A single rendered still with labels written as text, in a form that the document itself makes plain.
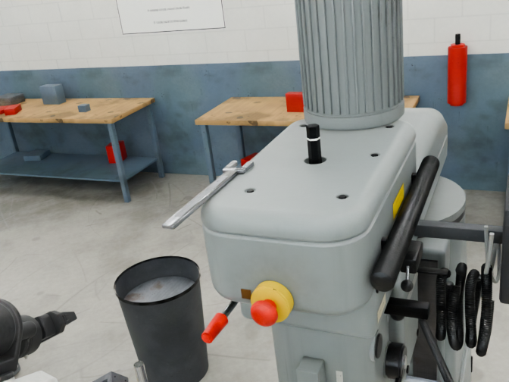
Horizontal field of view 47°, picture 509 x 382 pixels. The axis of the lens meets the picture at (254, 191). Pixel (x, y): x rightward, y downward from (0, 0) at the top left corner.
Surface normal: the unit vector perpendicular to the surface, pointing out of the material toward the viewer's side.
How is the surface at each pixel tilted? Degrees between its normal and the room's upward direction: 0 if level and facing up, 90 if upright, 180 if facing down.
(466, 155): 90
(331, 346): 90
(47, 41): 90
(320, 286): 90
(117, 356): 0
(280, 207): 0
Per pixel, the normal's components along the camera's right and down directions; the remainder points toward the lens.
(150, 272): 0.35, 0.26
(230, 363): -0.11, -0.91
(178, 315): 0.56, 0.32
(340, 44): -0.36, 0.40
